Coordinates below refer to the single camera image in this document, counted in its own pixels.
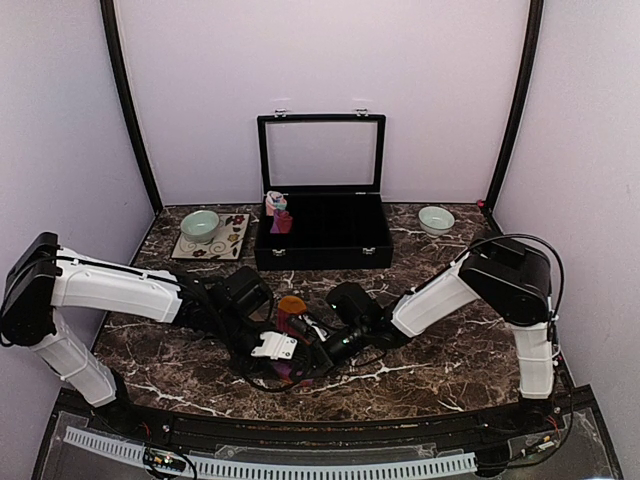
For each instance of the black left corner post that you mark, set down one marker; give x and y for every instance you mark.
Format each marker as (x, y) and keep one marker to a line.
(119, 71)

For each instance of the black right corner post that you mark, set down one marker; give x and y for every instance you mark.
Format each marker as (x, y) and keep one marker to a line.
(526, 65)

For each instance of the black corner post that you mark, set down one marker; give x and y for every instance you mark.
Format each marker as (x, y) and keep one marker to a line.
(119, 71)
(526, 65)

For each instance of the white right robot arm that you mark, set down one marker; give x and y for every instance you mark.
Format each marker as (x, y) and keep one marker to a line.
(504, 271)

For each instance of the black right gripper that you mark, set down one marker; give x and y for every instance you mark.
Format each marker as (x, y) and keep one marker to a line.
(323, 358)

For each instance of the green ceramic bowl on plate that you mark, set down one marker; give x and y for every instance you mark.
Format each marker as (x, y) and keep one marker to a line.
(200, 226)

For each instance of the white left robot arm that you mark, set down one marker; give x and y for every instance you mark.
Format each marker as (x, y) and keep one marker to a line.
(48, 277)

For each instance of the green bowl at right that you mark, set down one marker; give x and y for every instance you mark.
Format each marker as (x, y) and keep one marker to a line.
(435, 221)

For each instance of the magenta purple rolled sock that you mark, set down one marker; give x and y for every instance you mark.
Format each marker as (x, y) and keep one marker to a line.
(282, 222)

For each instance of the pink white rolled sock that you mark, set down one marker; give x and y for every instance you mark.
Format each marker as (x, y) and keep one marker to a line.
(274, 202)

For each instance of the white perforated front rail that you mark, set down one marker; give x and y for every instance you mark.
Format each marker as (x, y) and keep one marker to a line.
(168, 464)

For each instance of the magenta striped sock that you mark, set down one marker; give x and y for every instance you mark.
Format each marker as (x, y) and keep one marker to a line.
(289, 321)

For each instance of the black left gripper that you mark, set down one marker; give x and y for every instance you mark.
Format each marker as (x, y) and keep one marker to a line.
(259, 367)

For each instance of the black compartment storage box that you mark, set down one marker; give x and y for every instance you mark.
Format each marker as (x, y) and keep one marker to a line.
(329, 167)

